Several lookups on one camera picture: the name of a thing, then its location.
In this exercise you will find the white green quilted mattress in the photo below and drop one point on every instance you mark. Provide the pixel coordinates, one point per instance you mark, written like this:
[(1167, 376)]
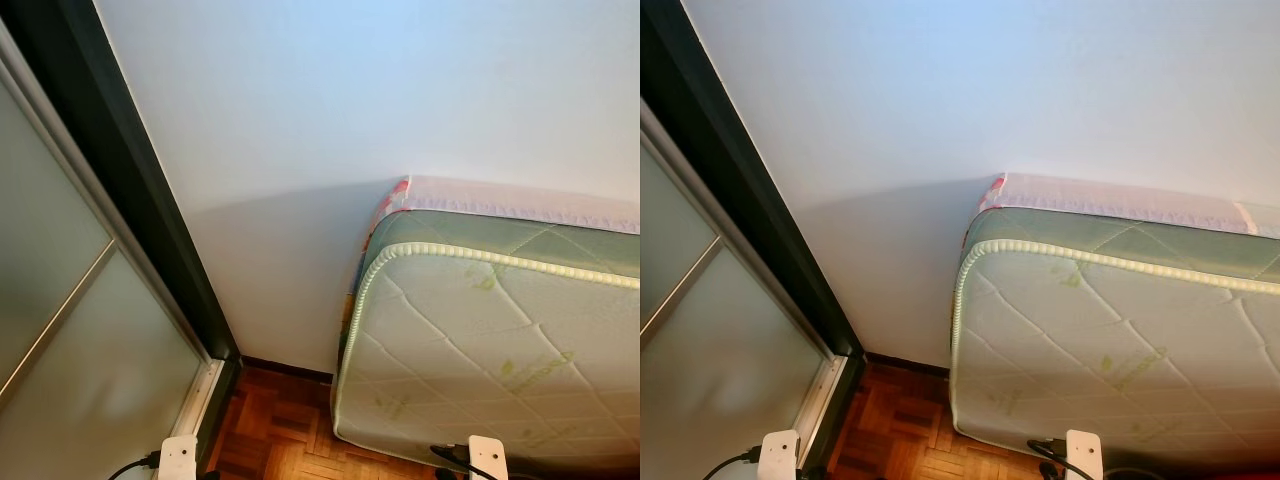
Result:
[(480, 330), (1100, 330)]

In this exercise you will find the dark wooden baseboard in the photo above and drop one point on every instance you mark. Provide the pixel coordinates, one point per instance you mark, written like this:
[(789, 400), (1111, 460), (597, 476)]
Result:
[(905, 363), (290, 370)]

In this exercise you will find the black door frame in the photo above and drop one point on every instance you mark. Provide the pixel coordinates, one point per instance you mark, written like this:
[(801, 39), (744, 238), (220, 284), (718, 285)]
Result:
[(740, 150), (120, 150)]

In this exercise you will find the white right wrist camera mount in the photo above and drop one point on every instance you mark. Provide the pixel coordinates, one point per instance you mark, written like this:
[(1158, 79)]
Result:
[(487, 458), (1084, 455)]

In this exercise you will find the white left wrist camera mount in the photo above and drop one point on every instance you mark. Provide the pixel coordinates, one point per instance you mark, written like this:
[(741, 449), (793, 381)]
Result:
[(778, 458), (178, 460)]

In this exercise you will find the pink white patterned mattress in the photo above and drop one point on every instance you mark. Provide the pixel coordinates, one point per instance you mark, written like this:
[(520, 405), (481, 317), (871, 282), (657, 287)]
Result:
[(1100, 198), (500, 200)]

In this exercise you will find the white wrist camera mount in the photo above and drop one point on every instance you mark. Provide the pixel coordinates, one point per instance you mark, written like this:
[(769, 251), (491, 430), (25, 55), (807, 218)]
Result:
[(487, 458), (1084, 455), (778, 458), (178, 460)]

